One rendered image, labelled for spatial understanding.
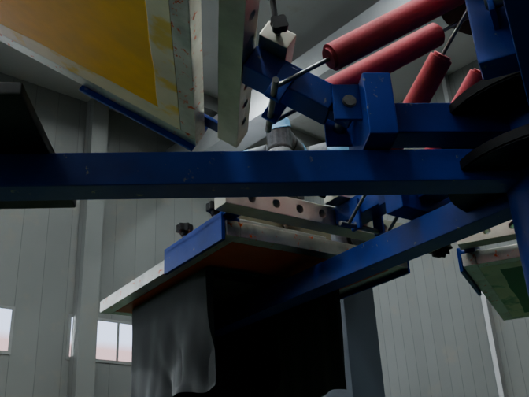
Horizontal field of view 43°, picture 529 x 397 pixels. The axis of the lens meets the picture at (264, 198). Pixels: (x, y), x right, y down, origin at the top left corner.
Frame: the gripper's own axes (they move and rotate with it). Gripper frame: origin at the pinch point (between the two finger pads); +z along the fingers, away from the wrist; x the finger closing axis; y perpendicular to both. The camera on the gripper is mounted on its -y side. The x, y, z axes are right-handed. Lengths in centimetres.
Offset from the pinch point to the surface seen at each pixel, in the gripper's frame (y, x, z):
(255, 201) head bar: -26.4, -27.6, 8.0
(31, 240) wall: 156, 865, -306
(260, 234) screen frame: -20.0, -19.5, 12.1
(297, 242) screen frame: -9.0, -19.4, 12.4
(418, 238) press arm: -3, -53, 22
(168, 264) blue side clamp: -30.4, 8.4, 12.8
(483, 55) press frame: -35, -97, 15
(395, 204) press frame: -8, -53, 15
